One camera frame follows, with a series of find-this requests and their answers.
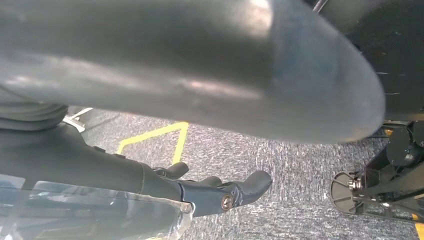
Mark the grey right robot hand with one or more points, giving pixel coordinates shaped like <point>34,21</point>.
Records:
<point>165,59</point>

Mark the black robot body shell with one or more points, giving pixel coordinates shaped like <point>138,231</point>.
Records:
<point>397,49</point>

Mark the black robot leg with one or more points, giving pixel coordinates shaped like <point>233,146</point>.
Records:
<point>397,149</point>

